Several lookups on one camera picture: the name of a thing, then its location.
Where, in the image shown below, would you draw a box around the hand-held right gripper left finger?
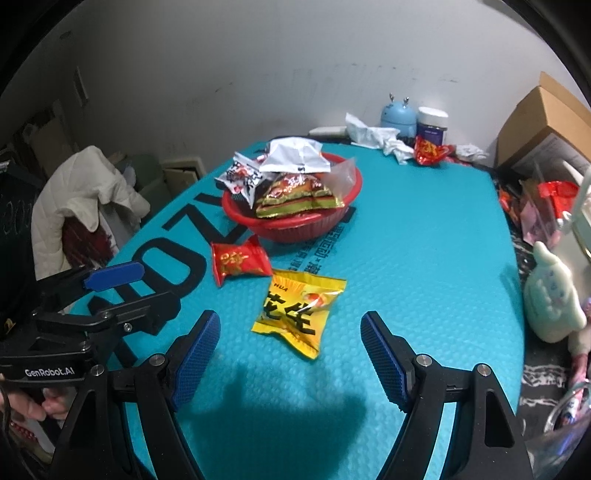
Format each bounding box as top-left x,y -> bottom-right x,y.
50,310 -> 222,480

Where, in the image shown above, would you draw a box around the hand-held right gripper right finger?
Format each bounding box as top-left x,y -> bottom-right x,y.
359,310 -> 536,480

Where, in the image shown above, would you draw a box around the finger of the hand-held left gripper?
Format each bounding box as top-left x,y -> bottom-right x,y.
34,261 -> 145,310
32,291 -> 181,344

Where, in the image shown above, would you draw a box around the yellow snack packet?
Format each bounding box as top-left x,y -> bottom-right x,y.
252,270 -> 348,360

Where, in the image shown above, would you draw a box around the small red yellow-print packet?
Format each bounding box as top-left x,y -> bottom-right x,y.
211,235 -> 274,288

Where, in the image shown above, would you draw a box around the small cartoon print packet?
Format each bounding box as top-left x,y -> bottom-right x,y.
217,154 -> 265,208

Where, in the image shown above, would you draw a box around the red plastic mesh basket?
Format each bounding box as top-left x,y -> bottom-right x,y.
222,152 -> 364,244

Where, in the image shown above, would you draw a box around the green red snack packet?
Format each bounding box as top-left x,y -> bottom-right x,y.
255,174 -> 345,219

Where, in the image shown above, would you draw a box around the clear plastic snack packet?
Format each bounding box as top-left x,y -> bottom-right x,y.
322,157 -> 359,204

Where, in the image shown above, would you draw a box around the white snack packet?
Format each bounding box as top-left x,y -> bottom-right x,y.
260,137 -> 332,175

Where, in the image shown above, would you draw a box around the person's left hand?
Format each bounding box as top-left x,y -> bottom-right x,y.
0,385 -> 71,423

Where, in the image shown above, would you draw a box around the red patterned cloth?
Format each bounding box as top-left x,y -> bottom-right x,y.
62,217 -> 117,269

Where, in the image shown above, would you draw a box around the white quilted jacket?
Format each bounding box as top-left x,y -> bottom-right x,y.
31,145 -> 151,282

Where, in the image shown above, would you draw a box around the grey green cloth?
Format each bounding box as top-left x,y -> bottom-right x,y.
131,154 -> 165,204

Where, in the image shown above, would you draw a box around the teal bubble mat black letters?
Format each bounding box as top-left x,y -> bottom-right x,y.
69,141 -> 527,480

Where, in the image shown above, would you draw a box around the wooden framed board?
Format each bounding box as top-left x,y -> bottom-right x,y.
161,157 -> 207,198

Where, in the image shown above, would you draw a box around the white cartoon water bottle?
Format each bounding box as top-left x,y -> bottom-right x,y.
526,166 -> 591,344

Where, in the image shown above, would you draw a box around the clear plastic bag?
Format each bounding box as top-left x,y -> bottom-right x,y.
526,383 -> 591,480

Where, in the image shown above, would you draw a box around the red packet yellow pattern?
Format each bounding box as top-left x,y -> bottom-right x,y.
414,136 -> 455,166

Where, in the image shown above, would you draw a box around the small white crumpled tissue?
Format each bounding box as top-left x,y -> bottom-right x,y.
455,144 -> 489,161

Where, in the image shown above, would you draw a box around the large white crumpled tissue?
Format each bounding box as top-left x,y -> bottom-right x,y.
345,113 -> 415,164

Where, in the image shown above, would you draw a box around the red gift packet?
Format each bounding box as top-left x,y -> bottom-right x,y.
538,181 -> 579,220

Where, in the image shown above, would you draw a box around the dark jar white lid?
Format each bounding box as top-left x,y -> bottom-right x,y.
417,107 -> 450,144

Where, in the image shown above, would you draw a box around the blue deer humidifier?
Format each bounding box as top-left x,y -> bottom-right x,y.
381,93 -> 415,138

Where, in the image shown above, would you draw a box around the cardboard box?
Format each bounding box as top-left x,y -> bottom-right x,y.
496,71 -> 591,172

